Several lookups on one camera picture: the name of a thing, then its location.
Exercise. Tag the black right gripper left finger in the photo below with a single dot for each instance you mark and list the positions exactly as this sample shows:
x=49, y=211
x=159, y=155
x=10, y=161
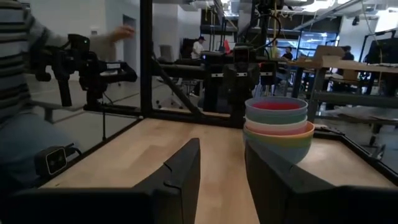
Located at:
x=183, y=177

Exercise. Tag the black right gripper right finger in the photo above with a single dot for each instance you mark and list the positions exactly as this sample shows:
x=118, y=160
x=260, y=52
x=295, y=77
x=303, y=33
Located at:
x=280, y=193

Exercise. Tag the pink bowl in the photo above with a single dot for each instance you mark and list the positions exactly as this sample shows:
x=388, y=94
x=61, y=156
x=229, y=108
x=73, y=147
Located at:
x=275, y=105

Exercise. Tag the dark green bowl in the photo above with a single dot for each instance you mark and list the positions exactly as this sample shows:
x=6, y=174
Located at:
x=273, y=119

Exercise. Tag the white bowl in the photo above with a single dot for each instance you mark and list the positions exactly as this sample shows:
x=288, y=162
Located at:
x=270, y=127

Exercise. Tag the orange bowl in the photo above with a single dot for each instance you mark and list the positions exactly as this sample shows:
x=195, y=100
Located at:
x=309, y=133

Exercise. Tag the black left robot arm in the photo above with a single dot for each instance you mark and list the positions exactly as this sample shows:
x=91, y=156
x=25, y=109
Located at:
x=214, y=90

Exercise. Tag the pale teal bowl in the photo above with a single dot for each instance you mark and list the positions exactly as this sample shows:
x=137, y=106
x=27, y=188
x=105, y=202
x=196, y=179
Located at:
x=289, y=154

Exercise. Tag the person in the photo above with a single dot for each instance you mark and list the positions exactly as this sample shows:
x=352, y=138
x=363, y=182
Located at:
x=347, y=54
x=12, y=77
x=287, y=54
x=197, y=48
x=275, y=49

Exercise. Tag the grey office chair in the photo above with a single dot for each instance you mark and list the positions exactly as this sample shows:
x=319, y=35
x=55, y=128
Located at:
x=166, y=53

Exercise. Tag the cardboard box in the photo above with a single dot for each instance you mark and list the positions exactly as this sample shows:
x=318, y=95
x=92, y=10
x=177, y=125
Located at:
x=328, y=52

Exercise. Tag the wooden work table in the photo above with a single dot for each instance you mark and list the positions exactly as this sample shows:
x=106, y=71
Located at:
x=357, y=66

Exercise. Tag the person's hand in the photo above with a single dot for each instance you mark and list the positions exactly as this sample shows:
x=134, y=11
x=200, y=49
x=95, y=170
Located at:
x=122, y=32

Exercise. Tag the dark monitor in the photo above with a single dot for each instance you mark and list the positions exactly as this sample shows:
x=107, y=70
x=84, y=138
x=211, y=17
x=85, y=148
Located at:
x=384, y=51

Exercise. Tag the black aluminium table frame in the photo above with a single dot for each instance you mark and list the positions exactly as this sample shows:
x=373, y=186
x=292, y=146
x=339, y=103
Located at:
x=146, y=62

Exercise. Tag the small black table camera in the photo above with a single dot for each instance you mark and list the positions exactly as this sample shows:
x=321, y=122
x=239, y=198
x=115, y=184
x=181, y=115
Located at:
x=56, y=160

